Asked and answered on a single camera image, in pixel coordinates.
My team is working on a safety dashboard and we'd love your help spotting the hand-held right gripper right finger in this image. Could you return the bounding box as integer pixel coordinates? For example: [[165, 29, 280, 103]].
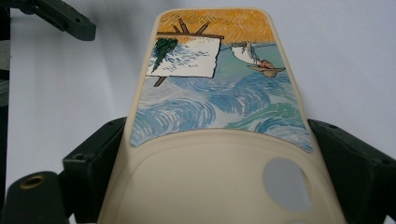
[[307, 119, 396, 224]]

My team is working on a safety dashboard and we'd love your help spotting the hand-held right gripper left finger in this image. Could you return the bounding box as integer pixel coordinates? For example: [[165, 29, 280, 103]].
[[58, 117, 128, 224]]

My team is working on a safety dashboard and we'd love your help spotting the painted cream phone case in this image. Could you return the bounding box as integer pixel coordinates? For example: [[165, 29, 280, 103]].
[[97, 7, 348, 224]]

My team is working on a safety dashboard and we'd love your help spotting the white table cover board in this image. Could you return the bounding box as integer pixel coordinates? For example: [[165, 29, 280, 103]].
[[0, 0, 396, 224]]

